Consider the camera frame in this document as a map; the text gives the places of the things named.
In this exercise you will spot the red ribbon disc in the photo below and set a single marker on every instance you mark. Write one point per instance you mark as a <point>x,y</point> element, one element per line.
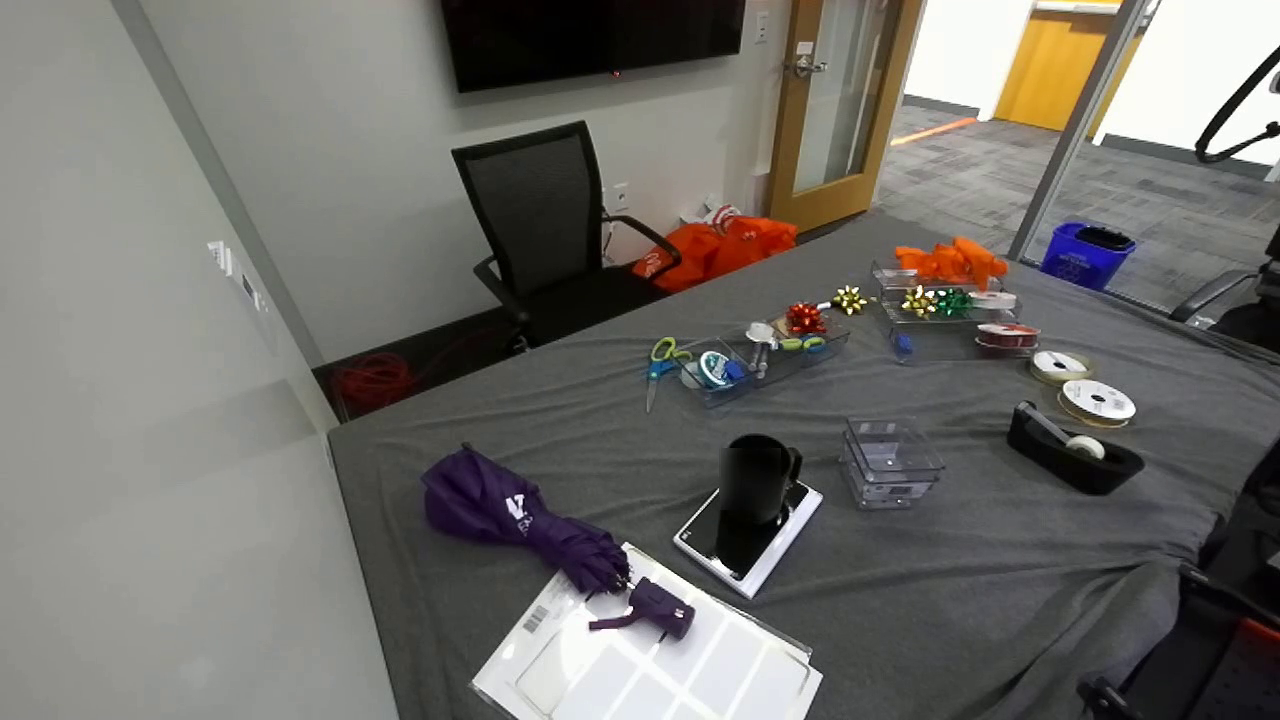
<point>1006,338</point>

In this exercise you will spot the stacked clear containers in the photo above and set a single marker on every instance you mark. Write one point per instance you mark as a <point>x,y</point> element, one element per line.
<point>889,461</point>

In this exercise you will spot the clear tray with craft items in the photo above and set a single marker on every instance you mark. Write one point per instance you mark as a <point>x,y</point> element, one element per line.
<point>755,356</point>

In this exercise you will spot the orange bag on floor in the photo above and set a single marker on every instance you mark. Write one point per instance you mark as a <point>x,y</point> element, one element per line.
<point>713,248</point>

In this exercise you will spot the black mug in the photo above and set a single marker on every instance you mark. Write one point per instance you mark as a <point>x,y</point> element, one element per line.
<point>757,481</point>

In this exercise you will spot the red gift bow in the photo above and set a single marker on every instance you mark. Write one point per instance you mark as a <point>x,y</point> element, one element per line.
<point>806,319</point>

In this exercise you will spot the white framed tablet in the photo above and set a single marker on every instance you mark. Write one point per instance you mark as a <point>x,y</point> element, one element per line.
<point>696,539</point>

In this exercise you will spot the black mesh office chair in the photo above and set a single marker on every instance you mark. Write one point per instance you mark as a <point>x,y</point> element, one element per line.
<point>543,214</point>

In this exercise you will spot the gold gift bow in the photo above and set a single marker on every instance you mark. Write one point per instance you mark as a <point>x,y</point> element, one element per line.
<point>851,298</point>

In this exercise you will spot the purple folded umbrella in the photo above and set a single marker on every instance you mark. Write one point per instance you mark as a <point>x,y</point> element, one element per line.
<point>473,497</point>

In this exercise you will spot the clear tray with bows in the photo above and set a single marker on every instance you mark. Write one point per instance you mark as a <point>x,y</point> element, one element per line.
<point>913,302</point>

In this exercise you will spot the white label sheet stack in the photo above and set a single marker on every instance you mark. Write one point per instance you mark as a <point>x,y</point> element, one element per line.
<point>663,649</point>

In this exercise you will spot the green gift bow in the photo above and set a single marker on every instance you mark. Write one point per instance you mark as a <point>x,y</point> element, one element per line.
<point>953,302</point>

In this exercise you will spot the grey table cloth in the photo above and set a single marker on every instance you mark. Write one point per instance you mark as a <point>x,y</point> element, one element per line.
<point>992,597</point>

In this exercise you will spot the wooden door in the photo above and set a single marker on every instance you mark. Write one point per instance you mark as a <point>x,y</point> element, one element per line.
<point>840,85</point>

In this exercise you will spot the white ribbon spool far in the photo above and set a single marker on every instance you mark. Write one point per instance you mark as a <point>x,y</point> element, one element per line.
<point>1057,366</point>

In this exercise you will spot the white ribbon spool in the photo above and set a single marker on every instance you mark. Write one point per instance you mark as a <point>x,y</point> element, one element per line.
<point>1057,366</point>
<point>1098,402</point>

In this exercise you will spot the white ribbon spool near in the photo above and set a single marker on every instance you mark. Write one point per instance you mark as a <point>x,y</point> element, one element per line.
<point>1098,402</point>

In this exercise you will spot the blue recycling bin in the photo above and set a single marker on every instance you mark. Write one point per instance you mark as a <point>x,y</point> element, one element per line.
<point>1086,255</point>

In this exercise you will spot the black tape dispenser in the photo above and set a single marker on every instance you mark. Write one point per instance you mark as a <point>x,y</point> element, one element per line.
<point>1080,461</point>

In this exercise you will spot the green handled scissors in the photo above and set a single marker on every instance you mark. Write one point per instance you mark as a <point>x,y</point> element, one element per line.
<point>663,362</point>

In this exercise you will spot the wall mounted black television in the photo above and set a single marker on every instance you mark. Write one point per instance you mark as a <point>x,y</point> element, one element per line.
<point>527,43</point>

